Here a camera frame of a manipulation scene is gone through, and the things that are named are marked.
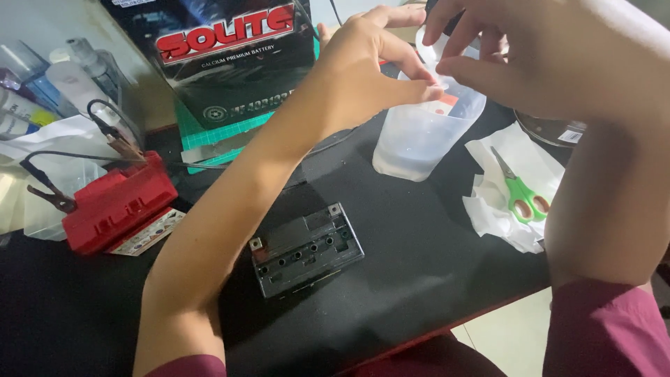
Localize person's left hand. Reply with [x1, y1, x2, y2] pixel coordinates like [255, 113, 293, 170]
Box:
[309, 5, 446, 141]

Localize person's right hand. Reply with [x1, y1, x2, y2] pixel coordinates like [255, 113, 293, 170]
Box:
[422, 0, 670, 125]

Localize translucent plastic acid bottle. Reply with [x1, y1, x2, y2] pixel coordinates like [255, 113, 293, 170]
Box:
[398, 23, 482, 117]

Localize clear plastic measuring cup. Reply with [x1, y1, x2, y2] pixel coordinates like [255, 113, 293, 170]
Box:
[372, 68, 487, 183]

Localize black battery carton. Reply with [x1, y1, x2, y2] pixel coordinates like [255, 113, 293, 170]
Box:
[99, 0, 318, 131]

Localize metal ruler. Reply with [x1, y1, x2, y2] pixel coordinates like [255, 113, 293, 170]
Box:
[180, 127, 265, 164]

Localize white tissue paper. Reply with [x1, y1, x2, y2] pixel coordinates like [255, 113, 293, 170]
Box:
[462, 121, 566, 255]

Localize black motorcycle battery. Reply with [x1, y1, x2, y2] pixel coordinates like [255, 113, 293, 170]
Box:
[248, 202, 366, 300]

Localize copper alligator clip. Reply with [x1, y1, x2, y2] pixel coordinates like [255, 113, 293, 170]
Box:
[21, 160, 78, 214]
[91, 112, 148, 163]

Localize printed sticker sheet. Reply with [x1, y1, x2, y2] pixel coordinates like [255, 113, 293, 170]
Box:
[106, 207, 187, 257]

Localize red plastic cap strip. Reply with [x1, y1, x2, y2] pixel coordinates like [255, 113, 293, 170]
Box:
[61, 150, 179, 257]

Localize clear box of bottles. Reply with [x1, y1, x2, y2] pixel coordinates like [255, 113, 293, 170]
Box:
[0, 37, 143, 143]

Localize green handled scissors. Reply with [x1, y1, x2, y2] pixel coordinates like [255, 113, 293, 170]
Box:
[490, 146, 552, 225]

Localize black clip cable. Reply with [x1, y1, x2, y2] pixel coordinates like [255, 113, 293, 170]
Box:
[20, 98, 150, 179]

